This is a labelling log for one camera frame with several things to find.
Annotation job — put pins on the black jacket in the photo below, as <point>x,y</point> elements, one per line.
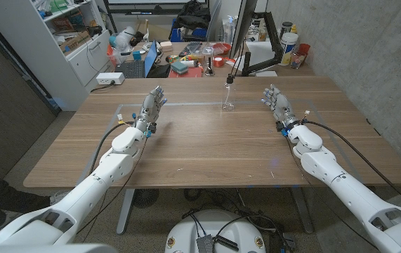
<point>193,15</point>

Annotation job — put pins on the white lidded canister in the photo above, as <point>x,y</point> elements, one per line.
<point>288,47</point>

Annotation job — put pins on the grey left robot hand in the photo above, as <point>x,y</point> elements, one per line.
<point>150,107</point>

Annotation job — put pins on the clear dispenser bottle black pump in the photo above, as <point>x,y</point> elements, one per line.
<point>229,100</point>

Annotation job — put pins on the person's dark clothed leg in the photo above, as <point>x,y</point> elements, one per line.
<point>0,196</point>

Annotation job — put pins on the cardboard box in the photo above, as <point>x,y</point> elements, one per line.
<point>75,41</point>

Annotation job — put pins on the red bowl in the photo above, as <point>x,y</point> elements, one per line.
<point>223,48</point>

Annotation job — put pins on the clear pump bottle blue label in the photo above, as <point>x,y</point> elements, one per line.
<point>229,30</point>

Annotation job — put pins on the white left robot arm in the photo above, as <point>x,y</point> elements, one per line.
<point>91,186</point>

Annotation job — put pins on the black flat connector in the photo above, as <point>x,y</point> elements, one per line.
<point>226,243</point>

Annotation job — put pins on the red tape roll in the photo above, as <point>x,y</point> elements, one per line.
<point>218,62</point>

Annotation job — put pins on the open laptop blue screen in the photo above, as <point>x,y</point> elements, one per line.
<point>135,68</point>

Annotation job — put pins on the glass with small items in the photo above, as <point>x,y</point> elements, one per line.
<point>296,60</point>

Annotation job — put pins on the white shelf cabinet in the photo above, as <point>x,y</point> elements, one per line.
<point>45,59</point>

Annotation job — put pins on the red desk mat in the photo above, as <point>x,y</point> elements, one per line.
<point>193,72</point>

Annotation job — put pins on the teal box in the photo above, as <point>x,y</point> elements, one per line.
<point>179,67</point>

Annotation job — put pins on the clear glass jar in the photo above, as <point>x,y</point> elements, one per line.
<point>208,58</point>

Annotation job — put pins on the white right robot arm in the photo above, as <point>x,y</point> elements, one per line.
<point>347,189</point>

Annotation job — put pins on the black lidded canister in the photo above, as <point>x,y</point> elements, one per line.
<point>286,28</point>

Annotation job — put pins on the black computer monitor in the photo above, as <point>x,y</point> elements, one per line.
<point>244,24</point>

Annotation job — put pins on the red cup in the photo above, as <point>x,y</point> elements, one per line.
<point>304,49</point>

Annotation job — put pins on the grey table leg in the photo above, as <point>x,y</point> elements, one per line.
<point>302,211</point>
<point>125,211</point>

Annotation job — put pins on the white robot torso base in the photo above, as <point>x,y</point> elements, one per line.
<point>217,225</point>

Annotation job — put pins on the white plastic bag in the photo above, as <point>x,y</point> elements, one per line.
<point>123,40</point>

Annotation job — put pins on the black round floor fan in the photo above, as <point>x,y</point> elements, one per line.
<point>145,197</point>

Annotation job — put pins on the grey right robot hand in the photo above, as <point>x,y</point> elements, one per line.
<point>281,107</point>

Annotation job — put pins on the white power strip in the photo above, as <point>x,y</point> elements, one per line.
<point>110,78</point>

